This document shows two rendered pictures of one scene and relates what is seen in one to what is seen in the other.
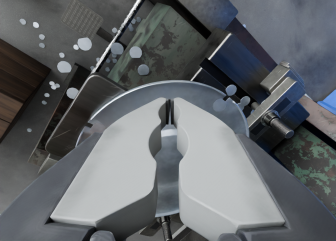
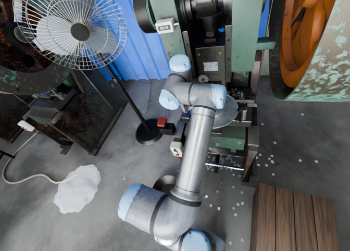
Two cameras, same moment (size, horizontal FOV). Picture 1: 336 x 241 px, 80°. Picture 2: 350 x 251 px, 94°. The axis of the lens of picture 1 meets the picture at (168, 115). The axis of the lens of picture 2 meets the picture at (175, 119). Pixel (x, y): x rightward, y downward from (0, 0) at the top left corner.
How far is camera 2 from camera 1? 79 cm
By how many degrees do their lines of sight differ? 38
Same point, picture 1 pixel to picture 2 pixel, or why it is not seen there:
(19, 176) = not seen: outside the picture
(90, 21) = (213, 176)
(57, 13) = (222, 199)
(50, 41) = (237, 200)
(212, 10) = (180, 125)
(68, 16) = (216, 186)
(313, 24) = not seen: hidden behind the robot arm
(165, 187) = not seen: hidden behind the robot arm
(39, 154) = (250, 148)
